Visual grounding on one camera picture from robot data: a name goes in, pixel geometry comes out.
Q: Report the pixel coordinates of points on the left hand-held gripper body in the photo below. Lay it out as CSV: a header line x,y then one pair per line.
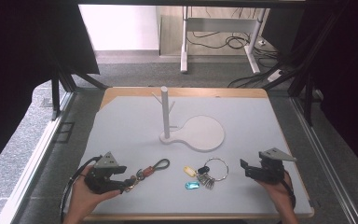
x,y
101,183

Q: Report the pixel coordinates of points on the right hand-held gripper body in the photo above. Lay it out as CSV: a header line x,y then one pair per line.
x,y
270,169

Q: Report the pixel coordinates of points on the person's left hand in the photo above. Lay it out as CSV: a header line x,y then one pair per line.
x,y
84,199

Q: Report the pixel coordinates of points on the person's right hand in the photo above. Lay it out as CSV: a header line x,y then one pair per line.
x,y
281,194

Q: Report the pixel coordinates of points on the black key fob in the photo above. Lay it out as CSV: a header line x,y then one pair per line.
x,y
203,170

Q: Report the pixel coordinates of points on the bunch of silver keys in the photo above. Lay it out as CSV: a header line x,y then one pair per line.
x,y
205,180

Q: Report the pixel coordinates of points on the white paper sheet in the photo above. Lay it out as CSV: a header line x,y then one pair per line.
x,y
130,124

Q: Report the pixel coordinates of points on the white key holder stand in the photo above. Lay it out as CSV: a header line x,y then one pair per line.
x,y
203,133

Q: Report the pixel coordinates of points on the yellow key tag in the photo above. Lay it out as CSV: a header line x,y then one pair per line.
x,y
190,171

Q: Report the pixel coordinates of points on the blue key tag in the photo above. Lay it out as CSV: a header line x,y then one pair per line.
x,y
192,185

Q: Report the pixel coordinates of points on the black metal stand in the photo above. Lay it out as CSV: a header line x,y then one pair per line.
x,y
307,93
55,96

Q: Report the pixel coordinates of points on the white power strip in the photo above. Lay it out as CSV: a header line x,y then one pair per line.
x,y
275,75

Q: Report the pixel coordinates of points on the black curtain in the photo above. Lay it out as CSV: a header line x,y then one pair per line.
x,y
351,77
18,62

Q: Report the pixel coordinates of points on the aluminium rail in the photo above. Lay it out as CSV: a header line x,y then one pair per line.
x,y
31,168
329,168

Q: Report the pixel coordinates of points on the white desk frame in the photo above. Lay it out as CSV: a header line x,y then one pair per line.
x,y
185,46

